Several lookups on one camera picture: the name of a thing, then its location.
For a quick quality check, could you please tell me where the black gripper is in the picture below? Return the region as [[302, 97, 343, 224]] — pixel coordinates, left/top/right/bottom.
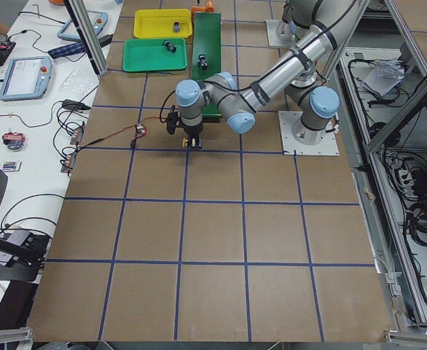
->
[[183, 124, 203, 149]]

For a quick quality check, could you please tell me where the orange cylinder with 4680 print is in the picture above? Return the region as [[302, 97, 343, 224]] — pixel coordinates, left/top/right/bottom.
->
[[191, 6, 205, 14]]

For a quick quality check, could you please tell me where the plain orange cylinder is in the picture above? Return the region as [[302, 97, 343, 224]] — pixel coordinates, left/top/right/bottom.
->
[[204, 0, 215, 12]]

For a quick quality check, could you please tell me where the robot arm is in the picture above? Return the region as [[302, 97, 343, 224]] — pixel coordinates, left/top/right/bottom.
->
[[167, 1, 361, 148], [276, 0, 306, 42]]

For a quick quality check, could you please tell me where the small motor controller board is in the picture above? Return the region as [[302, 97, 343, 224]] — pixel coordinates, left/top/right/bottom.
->
[[135, 123, 147, 138]]

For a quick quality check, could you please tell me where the green plastic tray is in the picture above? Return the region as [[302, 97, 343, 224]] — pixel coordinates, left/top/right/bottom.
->
[[122, 38, 188, 73]]

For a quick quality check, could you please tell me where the yellow plastic tray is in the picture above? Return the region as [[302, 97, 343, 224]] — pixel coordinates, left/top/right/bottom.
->
[[133, 9, 193, 39]]

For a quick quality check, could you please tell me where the blue striped pencil case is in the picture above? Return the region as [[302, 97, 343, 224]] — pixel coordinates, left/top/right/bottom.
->
[[47, 42, 86, 59]]

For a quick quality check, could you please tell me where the teach pendant with red button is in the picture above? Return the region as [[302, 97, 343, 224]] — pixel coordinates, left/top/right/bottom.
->
[[0, 56, 52, 101]]

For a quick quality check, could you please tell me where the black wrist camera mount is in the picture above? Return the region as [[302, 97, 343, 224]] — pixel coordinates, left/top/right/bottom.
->
[[165, 111, 180, 135]]

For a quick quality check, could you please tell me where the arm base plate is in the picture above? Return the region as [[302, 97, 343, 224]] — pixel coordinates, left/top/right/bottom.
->
[[265, 20, 296, 48], [278, 111, 340, 157]]

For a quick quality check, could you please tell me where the aluminium frame post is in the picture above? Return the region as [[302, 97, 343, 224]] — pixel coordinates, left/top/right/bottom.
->
[[64, 0, 108, 77]]

